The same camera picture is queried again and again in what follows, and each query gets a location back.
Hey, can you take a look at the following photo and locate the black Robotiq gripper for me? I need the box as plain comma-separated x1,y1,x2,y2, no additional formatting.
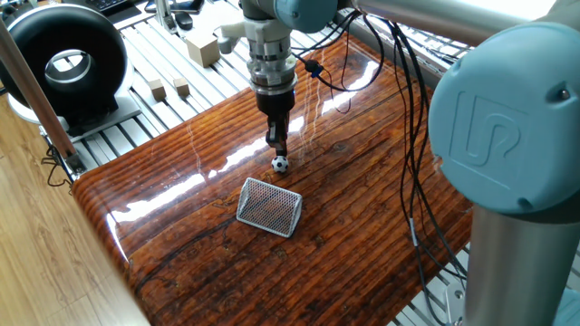
255,88,297,158

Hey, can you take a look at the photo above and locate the white mesh miniature goal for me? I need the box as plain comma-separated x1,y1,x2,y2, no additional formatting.
236,177,304,239

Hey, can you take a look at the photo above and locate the small wooden cube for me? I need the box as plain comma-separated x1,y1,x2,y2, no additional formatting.
172,76,191,98
147,78,168,102

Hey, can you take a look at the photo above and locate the large wooden cube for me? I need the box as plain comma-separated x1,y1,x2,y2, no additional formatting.
186,33,222,70

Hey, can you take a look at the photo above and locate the black computer mouse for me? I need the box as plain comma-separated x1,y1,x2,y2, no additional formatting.
173,11,195,32

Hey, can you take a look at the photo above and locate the silver metal stand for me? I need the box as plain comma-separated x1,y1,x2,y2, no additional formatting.
153,0,179,35

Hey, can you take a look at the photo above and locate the black keyboard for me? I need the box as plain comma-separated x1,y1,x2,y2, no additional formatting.
84,0,129,14

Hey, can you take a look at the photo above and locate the blue cable plug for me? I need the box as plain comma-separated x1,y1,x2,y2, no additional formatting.
304,58,325,79

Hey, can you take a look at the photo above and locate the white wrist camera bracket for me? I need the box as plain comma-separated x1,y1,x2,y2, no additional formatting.
216,16,294,55

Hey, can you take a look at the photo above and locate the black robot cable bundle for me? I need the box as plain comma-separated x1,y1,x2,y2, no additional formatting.
289,11,469,326

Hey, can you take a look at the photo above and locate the thin black floor cable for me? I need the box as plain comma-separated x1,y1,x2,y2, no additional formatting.
39,143,74,189

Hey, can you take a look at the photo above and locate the aluminium frame post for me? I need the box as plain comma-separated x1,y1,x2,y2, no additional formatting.
0,17,88,176

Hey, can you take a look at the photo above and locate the black ring shaped device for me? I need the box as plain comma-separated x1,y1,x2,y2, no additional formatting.
0,3,142,142

